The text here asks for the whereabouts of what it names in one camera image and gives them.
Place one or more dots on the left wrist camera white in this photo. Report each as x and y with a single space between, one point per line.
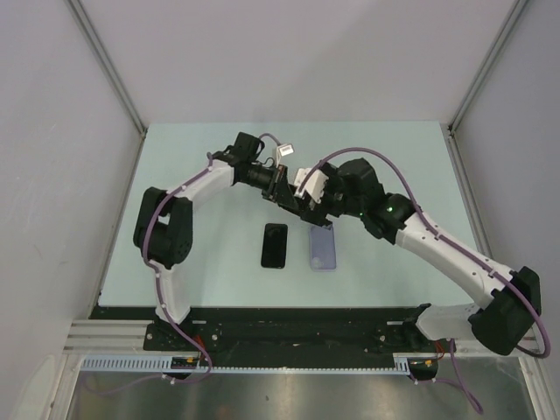
282 151

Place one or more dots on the right aluminium frame post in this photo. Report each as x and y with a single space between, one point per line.
490 60

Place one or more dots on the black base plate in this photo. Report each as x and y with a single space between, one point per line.
302 337

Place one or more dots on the right side aluminium rail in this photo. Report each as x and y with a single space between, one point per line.
536 380

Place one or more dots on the grey slotted cable duct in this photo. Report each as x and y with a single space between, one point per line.
178 365

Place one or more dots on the aluminium rail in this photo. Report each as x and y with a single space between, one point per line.
106 336
536 380

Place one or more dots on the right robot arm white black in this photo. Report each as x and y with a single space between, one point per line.
505 302

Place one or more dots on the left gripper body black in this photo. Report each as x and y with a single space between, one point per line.
277 175

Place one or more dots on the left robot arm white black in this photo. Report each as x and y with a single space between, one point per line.
164 225

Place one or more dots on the left aluminium frame post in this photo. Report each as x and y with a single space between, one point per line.
101 54

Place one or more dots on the aluminium frame post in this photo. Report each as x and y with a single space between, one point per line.
490 60
101 54

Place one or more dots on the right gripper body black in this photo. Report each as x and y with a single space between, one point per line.
333 201

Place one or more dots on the front aluminium rail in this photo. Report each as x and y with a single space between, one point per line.
106 336

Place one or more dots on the lilac silicone phone case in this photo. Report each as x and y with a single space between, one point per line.
322 248

